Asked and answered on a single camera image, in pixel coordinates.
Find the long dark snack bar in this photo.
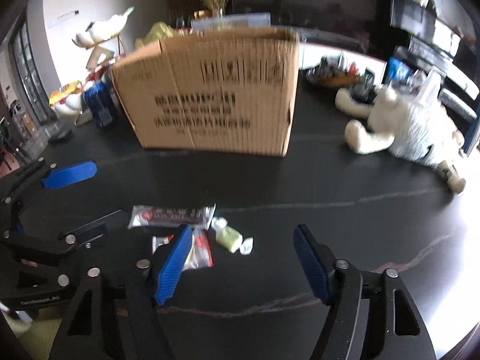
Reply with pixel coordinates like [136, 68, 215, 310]
[128, 205, 216, 230]

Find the cheese snack packet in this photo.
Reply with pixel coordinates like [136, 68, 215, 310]
[152, 229, 214, 271]

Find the pale green candy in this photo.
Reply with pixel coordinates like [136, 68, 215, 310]
[211, 217, 254, 255]

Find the black remote control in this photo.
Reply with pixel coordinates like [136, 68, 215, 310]
[48, 129, 74, 145]

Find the white lower snack bowl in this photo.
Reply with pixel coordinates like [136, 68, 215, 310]
[49, 80, 86, 118]

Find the white snack bowl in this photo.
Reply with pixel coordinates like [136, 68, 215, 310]
[72, 7, 134, 49]
[49, 80, 86, 118]

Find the blue soda can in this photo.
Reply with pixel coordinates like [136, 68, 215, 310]
[83, 80, 117, 128]

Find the black glass door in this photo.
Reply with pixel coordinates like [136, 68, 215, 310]
[10, 19, 54, 125]

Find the white upper snack bowl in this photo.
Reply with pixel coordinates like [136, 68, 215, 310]
[72, 7, 134, 49]

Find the white plush sheep toy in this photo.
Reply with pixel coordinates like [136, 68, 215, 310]
[335, 69, 466, 194]

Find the brown cardboard box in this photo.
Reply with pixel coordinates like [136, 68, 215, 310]
[110, 27, 300, 157]

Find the yellow mountain tissue holder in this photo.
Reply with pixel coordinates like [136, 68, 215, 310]
[134, 22, 191, 50]

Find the dark tray with items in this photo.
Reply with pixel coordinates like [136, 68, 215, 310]
[305, 54, 375, 94]

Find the blue snack bag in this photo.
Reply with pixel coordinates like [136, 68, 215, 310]
[384, 57, 413, 84]

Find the black television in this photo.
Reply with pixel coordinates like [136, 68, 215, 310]
[233, 0, 377, 53]

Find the black piano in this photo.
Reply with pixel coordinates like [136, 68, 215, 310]
[369, 0, 479, 155]

